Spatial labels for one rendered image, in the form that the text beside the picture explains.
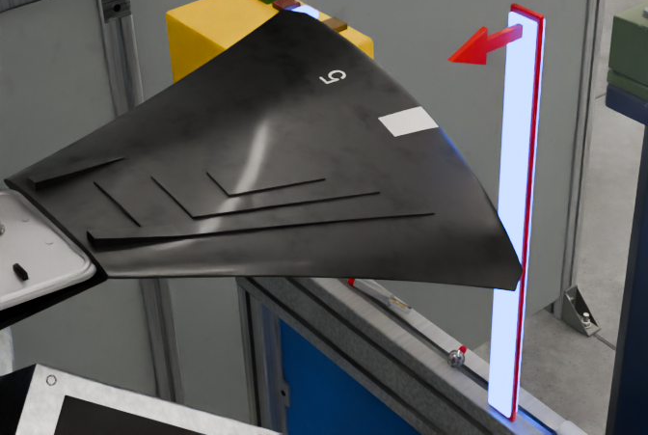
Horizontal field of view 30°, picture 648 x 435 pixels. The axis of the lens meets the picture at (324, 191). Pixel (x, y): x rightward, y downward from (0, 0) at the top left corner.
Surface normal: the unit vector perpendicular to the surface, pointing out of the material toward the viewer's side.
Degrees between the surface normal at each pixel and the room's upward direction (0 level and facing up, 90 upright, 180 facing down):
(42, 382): 50
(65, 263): 7
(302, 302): 90
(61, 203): 5
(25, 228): 7
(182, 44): 90
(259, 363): 90
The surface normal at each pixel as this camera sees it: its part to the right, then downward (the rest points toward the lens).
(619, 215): -0.04, -0.83
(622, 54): -0.78, 0.37
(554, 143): 0.62, 0.42
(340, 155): 0.23, -0.73
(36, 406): 0.45, -0.21
